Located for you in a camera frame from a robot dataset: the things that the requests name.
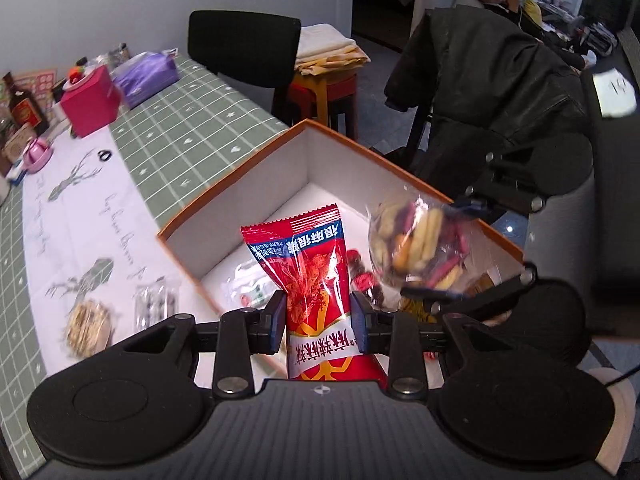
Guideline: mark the red spicy snack packet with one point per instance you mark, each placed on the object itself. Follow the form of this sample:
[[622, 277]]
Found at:
[[315, 270]]

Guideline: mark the green checked tablecloth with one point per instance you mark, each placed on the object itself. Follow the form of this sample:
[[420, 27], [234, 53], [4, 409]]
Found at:
[[200, 125]]

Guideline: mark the white deer print runner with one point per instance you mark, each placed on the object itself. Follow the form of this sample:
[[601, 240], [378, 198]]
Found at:
[[65, 240]]

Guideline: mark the black chair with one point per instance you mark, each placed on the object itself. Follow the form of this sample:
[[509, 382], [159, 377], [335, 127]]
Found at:
[[240, 45]]

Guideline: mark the pink square box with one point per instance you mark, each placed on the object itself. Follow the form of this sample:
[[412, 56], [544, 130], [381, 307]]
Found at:
[[92, 100]]

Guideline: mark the beige dotted card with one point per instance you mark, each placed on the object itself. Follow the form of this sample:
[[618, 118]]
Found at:
[[40, 81]]

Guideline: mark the white folded cloth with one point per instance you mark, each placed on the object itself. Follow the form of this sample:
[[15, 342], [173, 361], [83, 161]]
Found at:
[[322, 40]]

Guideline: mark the brown bottle red label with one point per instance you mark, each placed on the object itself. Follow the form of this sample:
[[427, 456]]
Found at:
[[27, 110]]

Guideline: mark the person's beige clothing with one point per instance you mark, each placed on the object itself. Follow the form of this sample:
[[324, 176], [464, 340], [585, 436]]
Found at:
[[617, 425]]

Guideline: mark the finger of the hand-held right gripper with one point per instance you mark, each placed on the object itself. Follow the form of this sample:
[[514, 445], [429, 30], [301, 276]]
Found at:
[[510, 185], [490, 297]]

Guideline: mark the dark sofa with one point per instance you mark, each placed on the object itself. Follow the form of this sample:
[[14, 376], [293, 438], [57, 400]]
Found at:
[[617, 200]]

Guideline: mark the clear colourful cookie packet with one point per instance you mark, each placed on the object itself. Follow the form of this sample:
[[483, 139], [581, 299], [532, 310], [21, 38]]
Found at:
[[415, 245]]

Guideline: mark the orange cardboard box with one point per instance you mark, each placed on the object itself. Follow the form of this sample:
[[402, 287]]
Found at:
[[310, 160]]

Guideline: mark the small wooden box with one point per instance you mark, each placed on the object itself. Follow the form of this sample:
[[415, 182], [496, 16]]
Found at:
[[17, 144]]

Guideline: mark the yellow label cracker packet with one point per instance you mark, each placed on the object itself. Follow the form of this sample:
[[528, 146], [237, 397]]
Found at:
[[415, 313]]

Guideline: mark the black jacket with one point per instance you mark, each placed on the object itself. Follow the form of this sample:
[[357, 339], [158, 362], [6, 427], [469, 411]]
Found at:
[[490, 90]]

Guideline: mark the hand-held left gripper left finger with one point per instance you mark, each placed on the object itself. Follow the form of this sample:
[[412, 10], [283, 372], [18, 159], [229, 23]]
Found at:
[[277, 322]]

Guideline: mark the white paper sheet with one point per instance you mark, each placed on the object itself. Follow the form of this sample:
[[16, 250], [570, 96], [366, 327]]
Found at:
[[617, 92]]

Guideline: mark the orange red stool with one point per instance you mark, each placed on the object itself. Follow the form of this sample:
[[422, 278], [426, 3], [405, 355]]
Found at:
[[325, 90]]

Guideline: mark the clear wrapped candy packet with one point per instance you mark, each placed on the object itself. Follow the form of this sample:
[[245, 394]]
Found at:
[[157, 302]]

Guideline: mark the small red snack packet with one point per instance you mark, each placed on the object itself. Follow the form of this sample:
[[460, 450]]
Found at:
[[362, 272]]

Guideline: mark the clear nut bar packet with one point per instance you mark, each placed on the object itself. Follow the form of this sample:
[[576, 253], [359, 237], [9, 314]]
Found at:
[[89, 322]]

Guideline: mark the pink round gadget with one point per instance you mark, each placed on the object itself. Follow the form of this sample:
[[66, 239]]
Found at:
[[36, 155]]

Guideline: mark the yellow patterned folded cloth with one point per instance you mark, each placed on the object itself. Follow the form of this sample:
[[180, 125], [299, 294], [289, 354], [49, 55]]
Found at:
[[340, 60]]

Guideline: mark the small red yellow toy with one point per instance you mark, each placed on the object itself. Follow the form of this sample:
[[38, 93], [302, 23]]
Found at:
[[76, 74]]

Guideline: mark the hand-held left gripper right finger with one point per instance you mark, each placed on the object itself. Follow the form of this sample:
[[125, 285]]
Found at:
[[360, 325]]

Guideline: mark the purple tissue pack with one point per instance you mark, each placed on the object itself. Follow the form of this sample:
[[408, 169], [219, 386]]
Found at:
[[145, 77]]

